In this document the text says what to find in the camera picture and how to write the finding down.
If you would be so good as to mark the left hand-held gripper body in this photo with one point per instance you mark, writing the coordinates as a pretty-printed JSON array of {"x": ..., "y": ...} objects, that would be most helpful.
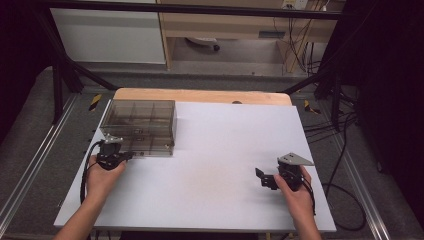
[{"x": 110, "y": 155}]

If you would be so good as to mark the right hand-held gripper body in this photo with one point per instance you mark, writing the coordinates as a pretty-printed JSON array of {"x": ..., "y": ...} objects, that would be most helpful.
[{"x": 290, "y": 173}]

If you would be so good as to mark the smoky plastic divided drawer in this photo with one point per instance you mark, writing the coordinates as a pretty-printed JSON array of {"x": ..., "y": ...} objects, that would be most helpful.
[{"x": 150, "y": 150}]

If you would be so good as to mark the smoky plastic drawer box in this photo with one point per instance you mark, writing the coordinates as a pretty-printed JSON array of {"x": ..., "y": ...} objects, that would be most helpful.
[{"x": 140, "y": 120}]

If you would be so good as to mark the person's right hand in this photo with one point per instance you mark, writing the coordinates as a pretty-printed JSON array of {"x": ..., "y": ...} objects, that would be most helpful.
[{"x": 296, "y": 200}]

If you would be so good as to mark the person's left hand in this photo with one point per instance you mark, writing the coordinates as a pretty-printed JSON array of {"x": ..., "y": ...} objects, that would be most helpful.
[{"x": 103, "y": 181}]

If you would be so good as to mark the yellow black tape strip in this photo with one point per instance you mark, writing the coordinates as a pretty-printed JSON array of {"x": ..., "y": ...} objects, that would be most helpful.
[
  {"x": 95, "y": 102},
  {"x": 310, "y": 107}
]

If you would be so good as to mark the light wooden table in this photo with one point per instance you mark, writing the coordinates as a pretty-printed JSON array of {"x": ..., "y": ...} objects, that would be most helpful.
[{"x": 200, "y": 96}]

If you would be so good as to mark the white cabinet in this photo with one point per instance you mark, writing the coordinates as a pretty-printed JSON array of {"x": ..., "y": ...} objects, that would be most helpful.
[{"x": 106, "y": 36}]

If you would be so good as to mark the office chair base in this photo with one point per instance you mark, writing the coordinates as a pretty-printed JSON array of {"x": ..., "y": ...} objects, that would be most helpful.
[{"x": 204, "y": 42}]

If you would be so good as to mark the light wooden desk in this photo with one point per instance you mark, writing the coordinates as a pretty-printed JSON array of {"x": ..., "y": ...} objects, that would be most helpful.
[{"x": 230, "y": 28}]

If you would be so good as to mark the white power strip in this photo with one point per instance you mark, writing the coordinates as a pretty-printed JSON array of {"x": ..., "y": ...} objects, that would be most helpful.
[{"x": 295, "y": 4}]

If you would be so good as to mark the aluminium floor rail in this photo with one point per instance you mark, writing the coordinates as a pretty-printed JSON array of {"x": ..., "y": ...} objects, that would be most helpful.
[
  {"x": 358, "y": 180},
  {"x": 35, "y": 160}
]

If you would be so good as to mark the black metal frame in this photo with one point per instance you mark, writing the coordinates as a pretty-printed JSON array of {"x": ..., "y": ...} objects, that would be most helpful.
[{"x": 186, "y": 10}]

